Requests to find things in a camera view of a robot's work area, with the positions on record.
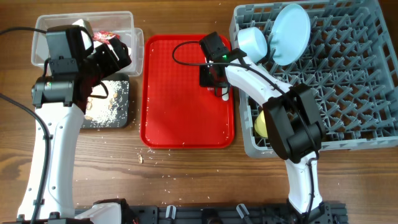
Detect clear plastic bin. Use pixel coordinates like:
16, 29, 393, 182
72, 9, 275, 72
35, 11, 144, 77

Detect grey dishwasher rack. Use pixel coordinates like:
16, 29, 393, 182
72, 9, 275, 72
229, 0, 398, 159

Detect red ketchup sachet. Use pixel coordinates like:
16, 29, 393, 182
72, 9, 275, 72
93, 31, 120, 44

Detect yellow plastic cup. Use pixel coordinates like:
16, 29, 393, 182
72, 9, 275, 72
254, 111, 268, 138

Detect light blue plate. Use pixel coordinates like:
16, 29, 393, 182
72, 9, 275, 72
269, 4, 311, 66

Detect light blue bowl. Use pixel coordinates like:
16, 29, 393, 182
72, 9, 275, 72
238, 27, 268, 63

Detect food leftovers in tray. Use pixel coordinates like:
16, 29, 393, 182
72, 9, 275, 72
83, 80, 129, 125

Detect white plastic spoon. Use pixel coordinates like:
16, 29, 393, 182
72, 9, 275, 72
221, 87, 229, 101

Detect black plastic tray bin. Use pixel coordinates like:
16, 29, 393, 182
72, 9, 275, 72
80, 73, 131, 130

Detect red serving tray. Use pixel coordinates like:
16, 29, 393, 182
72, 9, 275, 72
140, 34, 235, 149

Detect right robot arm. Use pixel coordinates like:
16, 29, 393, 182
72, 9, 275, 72
199, 32, 325, 222

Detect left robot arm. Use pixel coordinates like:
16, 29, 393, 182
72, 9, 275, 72
17, 25, 131, 223

